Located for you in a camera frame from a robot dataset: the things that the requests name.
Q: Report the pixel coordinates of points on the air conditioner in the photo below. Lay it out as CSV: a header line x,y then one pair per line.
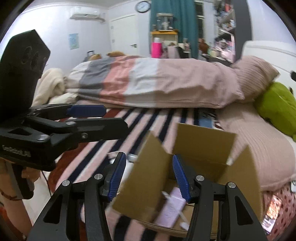
x,y
87,17

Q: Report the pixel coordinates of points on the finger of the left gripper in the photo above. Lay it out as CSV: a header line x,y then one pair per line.
x,y
87,110
92,130

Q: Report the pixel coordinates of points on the striped plush blanket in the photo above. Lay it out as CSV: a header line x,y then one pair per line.
x,y
79,164

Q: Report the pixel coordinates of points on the pink striped pillow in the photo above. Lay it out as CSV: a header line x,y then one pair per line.
x,y
254,75

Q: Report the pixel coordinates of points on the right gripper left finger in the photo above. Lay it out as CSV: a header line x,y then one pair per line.
x,y
59,219

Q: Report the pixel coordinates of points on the patchwork pink grey duvet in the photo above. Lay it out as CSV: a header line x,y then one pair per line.
x,y
144,82

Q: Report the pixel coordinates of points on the pink ribbed bedsheet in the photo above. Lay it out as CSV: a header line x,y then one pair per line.
x,y
273,152

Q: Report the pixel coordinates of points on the person's left hand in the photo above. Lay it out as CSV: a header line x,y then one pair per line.
x,y
25,173

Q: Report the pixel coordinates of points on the bookshelf with items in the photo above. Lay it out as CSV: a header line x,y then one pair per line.
x,y
232,28

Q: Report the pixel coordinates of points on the cardboard box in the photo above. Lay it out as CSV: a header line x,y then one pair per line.
x,y
206,150

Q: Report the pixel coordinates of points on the pink thermos bottle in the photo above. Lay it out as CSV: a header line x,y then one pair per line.
x,y
156,49

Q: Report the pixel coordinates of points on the cream fleece blanket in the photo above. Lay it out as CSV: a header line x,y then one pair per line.
x,y
51,89

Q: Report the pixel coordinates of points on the white headboard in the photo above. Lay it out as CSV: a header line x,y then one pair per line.
x,y
279,54

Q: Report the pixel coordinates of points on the wall clock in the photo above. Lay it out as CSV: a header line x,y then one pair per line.
x,y
143,7

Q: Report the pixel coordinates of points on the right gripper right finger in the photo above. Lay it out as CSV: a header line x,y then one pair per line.
x,y
236,218

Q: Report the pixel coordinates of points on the white door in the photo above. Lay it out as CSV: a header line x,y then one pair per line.
x,y
124,34

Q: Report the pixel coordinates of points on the brown teddy bear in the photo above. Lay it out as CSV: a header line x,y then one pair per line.
x,y
114,54
94,57

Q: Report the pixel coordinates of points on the wall poster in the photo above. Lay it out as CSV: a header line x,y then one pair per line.
x,y
73,41

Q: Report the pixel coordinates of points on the green plush toy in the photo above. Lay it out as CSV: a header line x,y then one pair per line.
x,y
277,106

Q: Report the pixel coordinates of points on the teal curtain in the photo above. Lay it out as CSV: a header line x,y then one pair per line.
x,y
184,20

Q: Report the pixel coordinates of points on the yellow white cabinet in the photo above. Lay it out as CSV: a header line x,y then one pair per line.
x,y
167,37

